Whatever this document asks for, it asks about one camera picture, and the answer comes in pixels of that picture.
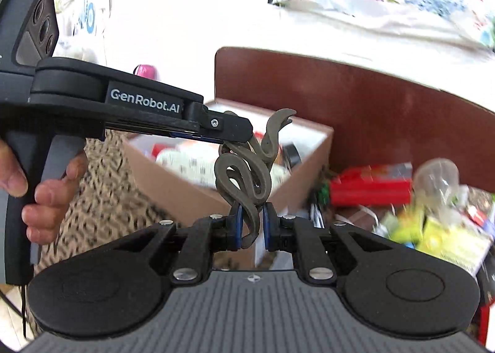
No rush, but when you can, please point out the black cable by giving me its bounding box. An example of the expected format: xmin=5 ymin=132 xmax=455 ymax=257
xmin=0 ymin=282 xmax=29 ymax=340

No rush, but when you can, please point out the white printed packet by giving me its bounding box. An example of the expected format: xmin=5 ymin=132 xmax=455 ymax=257
xmin=155 ymin=144 xmax=221 ymax=187

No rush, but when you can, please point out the cardboard box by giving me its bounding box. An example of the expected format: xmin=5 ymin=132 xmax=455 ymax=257
xmin=121 ymin=98 xmax=334 ymax=269

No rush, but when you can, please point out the white bag with blue print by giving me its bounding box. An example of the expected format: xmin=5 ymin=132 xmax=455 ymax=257
xmin=58 ymin=0 xmax=113 ymax=38

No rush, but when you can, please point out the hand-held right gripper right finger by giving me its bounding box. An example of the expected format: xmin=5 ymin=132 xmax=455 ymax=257
xmin=264 ymin=202 xmax=392 ymax=285

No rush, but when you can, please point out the red flat box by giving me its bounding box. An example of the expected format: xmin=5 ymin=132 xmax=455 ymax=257
xmin=330 ymin=163 xmax=414 ymax=207

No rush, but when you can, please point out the pink small object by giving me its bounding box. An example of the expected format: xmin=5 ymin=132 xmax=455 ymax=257
xmin=134 ymin=64 xmax=157 ymax=80

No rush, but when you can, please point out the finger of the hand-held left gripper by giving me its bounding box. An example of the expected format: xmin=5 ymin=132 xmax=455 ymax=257
xmin=170 ymin=102 xmax=254 ymax=145

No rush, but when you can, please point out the clear light bulb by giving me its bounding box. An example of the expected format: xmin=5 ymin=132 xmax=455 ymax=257
xmin=413 ymin=158 xmax=462 ymax=199

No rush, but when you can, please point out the black tape roll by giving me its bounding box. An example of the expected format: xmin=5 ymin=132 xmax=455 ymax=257
xmin=281 ymin=143 xmax=302 ymax=172

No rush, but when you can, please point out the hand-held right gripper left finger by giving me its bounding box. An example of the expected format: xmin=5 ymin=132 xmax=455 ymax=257
xmin=111 ymin=208 xmax=245 ymax=285

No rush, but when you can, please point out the yellow green packet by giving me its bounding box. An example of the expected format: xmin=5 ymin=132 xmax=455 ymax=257
xmin=390 ymin=204 xmax=493 ymax=277

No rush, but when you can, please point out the brown wooden board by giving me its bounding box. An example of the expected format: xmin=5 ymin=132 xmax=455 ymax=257
xmin=214 ymin=47 xmax=495 ymax=194

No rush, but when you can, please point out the person's left hand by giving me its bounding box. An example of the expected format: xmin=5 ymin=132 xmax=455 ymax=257
xmin=0 ymin=139 xmax=90 ymax=246

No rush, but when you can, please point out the grey rubber toy snake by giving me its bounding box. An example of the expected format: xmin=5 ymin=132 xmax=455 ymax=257
xmin=214 ymin=108 xmax=298 ymax=250

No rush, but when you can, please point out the leopard print cloth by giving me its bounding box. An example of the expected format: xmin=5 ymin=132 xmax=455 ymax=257
xmin=24 ymin=130 xmax=233 ymax=339

